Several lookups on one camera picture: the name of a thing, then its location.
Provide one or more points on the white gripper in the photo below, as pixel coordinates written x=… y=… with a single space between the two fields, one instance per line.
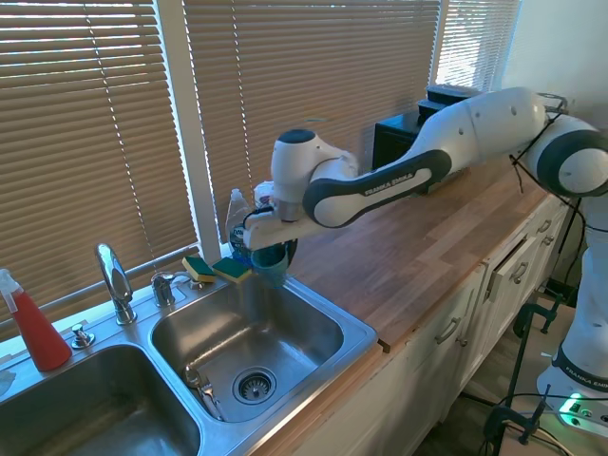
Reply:
x=280 y=233

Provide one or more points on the teal mug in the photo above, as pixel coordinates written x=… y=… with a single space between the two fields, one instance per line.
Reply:
x=273 y=276

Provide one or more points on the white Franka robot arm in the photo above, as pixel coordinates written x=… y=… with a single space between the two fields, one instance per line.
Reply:
x=475 y=128

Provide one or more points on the stainless steel double sink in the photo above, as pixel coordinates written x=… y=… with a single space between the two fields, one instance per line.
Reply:
x=266 y=332

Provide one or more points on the chrome sink soap dispenser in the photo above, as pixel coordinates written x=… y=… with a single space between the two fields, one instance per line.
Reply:
x=164 y=287

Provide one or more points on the metal sink drain strainer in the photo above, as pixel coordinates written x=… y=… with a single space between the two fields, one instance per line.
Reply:
x=254 y=385

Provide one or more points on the chrome sink hole knob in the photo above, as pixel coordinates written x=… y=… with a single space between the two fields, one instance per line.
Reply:
x=82 y=336

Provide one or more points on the yellow green sponge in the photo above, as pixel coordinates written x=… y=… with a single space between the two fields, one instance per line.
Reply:
x=232 y=271
x=198 y=269

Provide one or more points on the clear dish soap bottle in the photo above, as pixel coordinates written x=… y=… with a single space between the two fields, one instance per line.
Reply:
x=236 y=214

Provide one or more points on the metal spoon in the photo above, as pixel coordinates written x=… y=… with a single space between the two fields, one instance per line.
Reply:
x=192 y=375

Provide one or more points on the black box appliance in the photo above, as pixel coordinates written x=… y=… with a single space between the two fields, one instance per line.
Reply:
x=394 y=142

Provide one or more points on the metal fork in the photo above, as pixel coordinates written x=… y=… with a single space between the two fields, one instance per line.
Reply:
x=210 y=400

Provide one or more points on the wide tan window blind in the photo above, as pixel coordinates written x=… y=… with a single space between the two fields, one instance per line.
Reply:
x=309 y=85

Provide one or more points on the chrome faucet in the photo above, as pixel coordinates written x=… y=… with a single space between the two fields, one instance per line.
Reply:
x=116 y=280

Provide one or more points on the white kitchen cabinet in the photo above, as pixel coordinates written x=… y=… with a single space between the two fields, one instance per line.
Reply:
x=475 y=332

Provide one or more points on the black coffee machine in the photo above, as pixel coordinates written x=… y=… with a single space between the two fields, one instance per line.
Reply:
x=442 y=102

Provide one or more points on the red spray bottle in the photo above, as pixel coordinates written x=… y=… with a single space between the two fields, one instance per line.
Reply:
x=40 y=332

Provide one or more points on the black stand pole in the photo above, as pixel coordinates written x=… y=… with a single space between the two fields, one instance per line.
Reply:
x=517 y=366

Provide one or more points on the black clamp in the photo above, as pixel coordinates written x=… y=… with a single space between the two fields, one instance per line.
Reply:
x=539 y=316
x=510 y=418

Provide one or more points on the narrow white window blind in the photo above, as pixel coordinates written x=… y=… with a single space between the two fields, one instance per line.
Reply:
x=475 y=43

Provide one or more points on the white window frame post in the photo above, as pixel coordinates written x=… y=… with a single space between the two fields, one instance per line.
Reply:
x=190 y=119

